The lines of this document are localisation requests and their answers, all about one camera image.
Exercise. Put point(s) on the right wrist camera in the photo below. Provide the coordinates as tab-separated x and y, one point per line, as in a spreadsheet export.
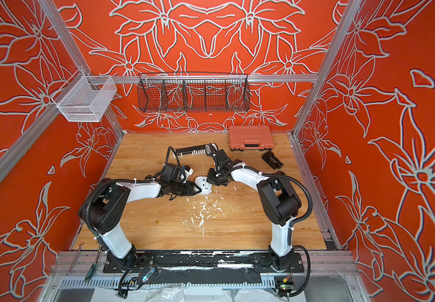
219	156

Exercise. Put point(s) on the white alarm device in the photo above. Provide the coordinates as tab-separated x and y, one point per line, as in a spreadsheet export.
202	186

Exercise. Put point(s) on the green handled screwdriver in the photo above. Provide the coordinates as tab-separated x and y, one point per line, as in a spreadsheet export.
92	269

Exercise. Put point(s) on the black white hand tool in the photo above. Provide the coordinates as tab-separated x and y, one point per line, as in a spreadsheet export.
194	151

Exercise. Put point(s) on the black wire wall basket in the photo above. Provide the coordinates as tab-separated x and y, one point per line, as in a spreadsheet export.
193	93

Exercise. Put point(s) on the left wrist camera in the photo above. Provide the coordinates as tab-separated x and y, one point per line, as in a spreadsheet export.
172	172

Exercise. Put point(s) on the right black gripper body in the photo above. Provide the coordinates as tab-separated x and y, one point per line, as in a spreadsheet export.
218	176

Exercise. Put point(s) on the white wire mesh basket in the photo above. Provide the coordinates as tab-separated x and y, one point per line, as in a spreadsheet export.
83	100

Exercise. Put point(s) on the red plastic tool case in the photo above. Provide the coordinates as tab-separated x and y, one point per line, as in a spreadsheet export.
250	137

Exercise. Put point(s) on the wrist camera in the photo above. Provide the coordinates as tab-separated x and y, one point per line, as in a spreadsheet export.
219	156
172	172

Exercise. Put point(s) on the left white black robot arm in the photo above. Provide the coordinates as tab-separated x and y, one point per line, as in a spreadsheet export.
103	209

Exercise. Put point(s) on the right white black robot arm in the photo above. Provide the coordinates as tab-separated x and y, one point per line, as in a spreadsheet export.
285	201

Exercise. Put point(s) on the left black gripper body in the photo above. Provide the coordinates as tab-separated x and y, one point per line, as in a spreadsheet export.
181	189

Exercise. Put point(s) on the small black holder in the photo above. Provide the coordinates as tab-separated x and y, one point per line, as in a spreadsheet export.
272	161

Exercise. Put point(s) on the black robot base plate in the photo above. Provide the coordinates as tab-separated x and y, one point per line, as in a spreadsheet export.
256	260

